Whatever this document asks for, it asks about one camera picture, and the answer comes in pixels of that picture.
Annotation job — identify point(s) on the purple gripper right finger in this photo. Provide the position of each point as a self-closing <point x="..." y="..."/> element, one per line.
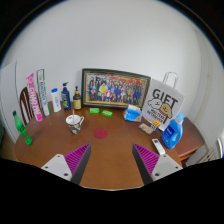
<point x="153" y="166"/>

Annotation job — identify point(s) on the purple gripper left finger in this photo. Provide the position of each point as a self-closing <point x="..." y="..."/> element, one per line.
<point x="71" y="166"/>

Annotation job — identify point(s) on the white remote control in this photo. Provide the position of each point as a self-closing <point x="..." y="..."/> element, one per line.
<point x="158" y="146"/>

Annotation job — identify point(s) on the blue detergent bottle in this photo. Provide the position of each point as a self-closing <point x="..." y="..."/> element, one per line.
<point x="173" y="132"/>

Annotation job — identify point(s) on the small snack packet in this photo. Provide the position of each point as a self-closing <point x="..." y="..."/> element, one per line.
<point x="146" y="128"/>

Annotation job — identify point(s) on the patterned ceramic mug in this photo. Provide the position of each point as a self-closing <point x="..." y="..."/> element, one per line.
<point x="76" y="127"/>

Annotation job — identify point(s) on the orange batteries pack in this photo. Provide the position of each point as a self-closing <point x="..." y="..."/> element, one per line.
<point x="155" y="125"/>

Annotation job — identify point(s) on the red round coaster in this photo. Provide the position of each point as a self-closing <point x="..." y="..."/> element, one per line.
<point x="100" y="133"/>

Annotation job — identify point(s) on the green plastic bottle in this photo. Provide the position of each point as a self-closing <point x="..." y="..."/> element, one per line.
<point x="21" y="129"/>

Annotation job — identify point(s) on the blue tissue pack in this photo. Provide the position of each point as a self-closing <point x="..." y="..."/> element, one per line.
<point x="133" y="114"/>

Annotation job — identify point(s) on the white spoon in mug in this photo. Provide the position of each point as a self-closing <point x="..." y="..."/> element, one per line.
<point x="73" y="116"/>

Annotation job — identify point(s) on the left green small box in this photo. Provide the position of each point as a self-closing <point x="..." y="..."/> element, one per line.
<point x="94" y="110"/>

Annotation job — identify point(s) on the green small box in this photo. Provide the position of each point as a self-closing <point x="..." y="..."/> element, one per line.
<point x="107" y="113"/>
<point x="94" y="110"/>

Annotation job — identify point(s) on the white lotion bottle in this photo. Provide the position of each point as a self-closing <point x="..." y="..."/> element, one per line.
<point x="55" y="100"/>

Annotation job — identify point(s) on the right green small box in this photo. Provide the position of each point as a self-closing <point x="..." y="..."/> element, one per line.
<point x="107" y="113"/>

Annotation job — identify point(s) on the white gift paper bag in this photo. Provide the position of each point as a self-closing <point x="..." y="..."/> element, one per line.
<point x="163" y="101"/>

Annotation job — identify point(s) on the dark amber pump bottle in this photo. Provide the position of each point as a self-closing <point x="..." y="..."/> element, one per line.
<point x="77" y="99"/>

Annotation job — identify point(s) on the dark blue pump bottle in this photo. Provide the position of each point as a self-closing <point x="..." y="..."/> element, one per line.
<point x="65" y="94"/>

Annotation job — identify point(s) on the framed group photo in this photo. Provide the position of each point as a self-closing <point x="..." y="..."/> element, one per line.
<point x="113" y="89"/>

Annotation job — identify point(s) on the green white toothpaste box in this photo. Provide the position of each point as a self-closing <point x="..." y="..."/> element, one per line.
<point x="42" y="92"/>

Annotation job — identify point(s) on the pink toothpaste box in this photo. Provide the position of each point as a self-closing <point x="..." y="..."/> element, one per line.
<point x="33" y="98"/>

